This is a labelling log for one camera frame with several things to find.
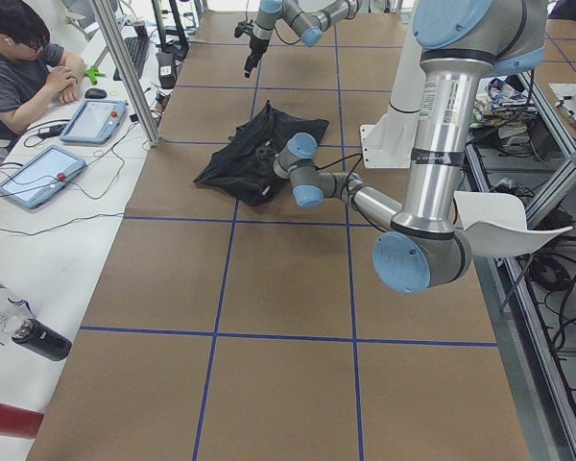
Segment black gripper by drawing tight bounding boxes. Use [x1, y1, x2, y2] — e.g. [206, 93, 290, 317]
[254, 144, 279, 173]

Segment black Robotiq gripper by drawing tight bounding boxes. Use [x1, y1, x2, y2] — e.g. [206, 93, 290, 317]
[234, 19, 269, 78]

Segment black graphic t-shirt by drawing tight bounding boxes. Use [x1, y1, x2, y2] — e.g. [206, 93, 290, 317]
[193, 102, 329, 206]

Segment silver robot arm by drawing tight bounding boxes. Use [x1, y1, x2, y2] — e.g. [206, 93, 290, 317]
[273, 1, 548, 293]
[234, 0, 361, 78]

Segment black box with label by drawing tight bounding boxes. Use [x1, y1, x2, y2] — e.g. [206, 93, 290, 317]
[156, 51, 178, 89]

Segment black keyboard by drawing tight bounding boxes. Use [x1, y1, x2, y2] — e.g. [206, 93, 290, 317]
[124, 36, 150, 79]

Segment green plastic toy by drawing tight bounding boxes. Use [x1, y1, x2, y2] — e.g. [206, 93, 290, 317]
[84, 65, 106, 85]

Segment black computer mouse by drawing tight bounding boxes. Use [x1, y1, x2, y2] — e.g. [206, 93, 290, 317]
[84, 87, 107, 99]

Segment far blue teach pendant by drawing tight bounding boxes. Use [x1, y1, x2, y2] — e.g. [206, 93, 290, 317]
[59, 99, 127, 145]

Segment blue teach pendant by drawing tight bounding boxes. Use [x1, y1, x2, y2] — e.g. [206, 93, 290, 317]
[0, 146, 87, 210]
[59, 99, 127, 145]

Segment near blue teach pendant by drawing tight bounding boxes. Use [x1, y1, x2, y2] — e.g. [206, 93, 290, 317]
[0, 146, 87, 210]

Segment seated person in grey shirt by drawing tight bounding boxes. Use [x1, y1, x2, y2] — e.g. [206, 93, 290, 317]
[0, 1, 86, 140]

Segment white plastic chair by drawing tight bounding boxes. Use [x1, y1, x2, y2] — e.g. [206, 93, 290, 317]
[454, 191, 572, 258]

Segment black water bottle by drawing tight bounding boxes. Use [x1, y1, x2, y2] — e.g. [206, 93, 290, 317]
[3, 316, 72, 361]

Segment red cylinder bottle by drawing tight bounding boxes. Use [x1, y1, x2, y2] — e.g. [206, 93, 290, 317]
[0, 402, 44, 439]

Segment aluminium frame post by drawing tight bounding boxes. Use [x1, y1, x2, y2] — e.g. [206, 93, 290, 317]
[90, 0, 160, 147]

